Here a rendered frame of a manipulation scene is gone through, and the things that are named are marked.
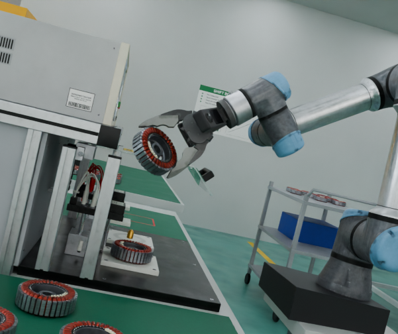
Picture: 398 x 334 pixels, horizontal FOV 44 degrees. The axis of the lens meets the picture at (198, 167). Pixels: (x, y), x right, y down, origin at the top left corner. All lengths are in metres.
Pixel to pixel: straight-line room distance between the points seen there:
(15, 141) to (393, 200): 0.89
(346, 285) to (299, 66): 5.85
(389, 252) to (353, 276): 0.17
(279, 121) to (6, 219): 0.65
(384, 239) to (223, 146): 5.61
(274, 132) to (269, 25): 5.91
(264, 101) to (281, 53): 5.89
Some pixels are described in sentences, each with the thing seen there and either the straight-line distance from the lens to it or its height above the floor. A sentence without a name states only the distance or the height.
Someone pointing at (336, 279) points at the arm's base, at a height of 0.86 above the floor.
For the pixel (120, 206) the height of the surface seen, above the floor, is 0.92.
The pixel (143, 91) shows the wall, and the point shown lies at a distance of 6.65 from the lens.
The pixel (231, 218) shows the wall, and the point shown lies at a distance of 6.91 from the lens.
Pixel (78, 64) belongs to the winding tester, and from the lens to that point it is 1.24.
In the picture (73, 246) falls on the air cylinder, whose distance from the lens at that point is 1.32.
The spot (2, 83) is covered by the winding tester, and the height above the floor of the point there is 1.15.
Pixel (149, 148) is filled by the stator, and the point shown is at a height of 1.09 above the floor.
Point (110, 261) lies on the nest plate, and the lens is 1.29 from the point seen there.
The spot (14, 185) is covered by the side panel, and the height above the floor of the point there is 0.94.
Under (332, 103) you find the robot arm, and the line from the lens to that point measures 1.36.
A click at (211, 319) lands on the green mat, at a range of 1.15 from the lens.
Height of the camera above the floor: 1.13
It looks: 3 degrees down
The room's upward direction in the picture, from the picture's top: 14 degrees clockwise
